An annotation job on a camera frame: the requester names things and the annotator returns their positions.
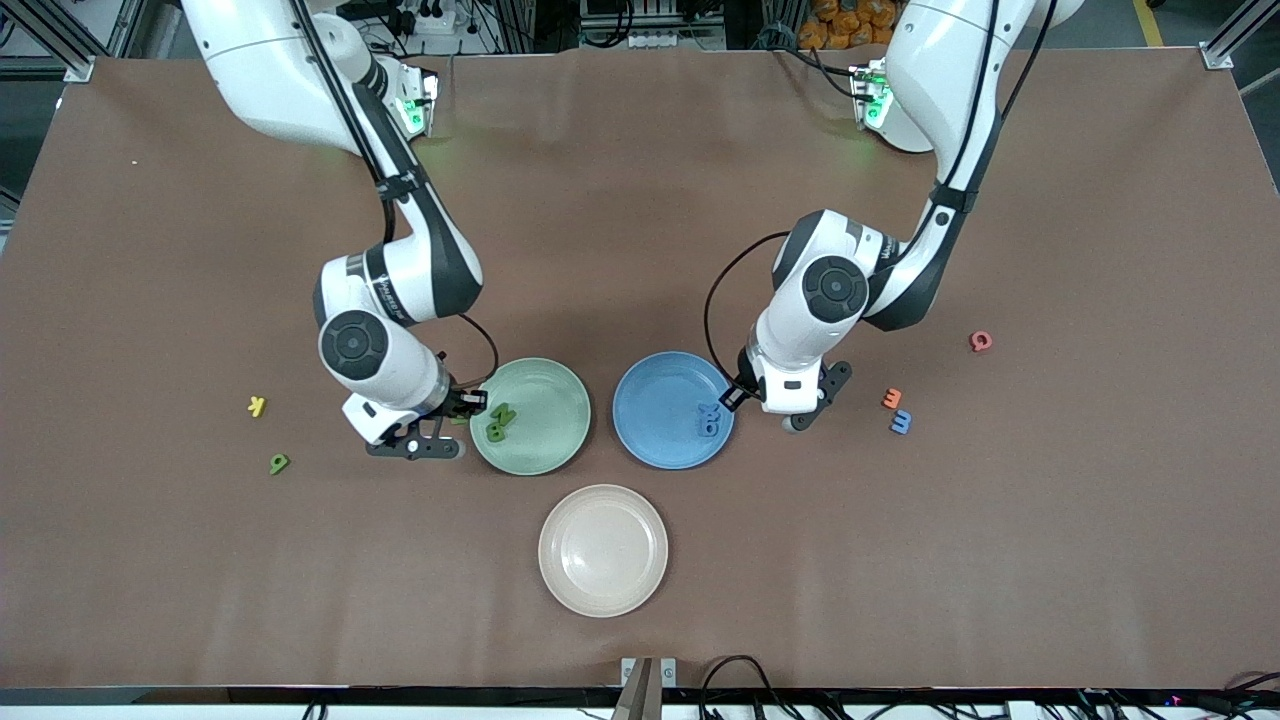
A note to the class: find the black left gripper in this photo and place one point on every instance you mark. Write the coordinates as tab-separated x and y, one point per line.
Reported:
738	396

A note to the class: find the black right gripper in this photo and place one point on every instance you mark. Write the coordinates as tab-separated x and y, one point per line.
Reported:
461	402

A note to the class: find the green letter N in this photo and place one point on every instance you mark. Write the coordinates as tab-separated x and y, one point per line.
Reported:
505	413

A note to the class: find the blue letter Q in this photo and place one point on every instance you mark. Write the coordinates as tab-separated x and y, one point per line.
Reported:
701	427

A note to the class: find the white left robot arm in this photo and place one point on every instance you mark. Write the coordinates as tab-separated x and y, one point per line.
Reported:
790	340

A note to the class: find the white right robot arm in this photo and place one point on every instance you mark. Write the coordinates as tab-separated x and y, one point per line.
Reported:
405	378

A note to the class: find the blue plate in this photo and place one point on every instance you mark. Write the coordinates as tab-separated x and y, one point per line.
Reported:
660	400

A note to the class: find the light green plate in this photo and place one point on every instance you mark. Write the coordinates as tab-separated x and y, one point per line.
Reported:
550	420

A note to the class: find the orange letter E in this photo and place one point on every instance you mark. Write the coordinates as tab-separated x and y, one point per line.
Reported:
889	399

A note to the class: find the blue letter E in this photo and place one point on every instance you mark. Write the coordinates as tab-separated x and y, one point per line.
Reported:
900	424

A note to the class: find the brown table cover sheet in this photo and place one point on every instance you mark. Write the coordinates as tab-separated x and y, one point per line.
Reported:
640	250

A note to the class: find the beige plate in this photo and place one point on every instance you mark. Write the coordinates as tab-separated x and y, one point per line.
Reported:
603	550

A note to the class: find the green lowercase letter b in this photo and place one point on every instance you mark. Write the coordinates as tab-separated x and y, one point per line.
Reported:
274	468

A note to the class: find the yellow letter K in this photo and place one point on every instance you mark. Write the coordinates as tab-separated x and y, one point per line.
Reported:
257	406

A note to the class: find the salmon red letter G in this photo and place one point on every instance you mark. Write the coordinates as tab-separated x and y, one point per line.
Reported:
973	341

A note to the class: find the white power strip with plugs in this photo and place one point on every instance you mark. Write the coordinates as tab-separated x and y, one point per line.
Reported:
445	28

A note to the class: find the orange packets pile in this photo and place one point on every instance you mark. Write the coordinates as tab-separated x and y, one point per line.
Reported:
850	20

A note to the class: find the grey metal camera mount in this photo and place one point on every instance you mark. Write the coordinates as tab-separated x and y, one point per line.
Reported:
640	690

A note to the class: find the aluminium frame profile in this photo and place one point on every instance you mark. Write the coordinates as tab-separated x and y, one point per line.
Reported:
75	68
1224	58

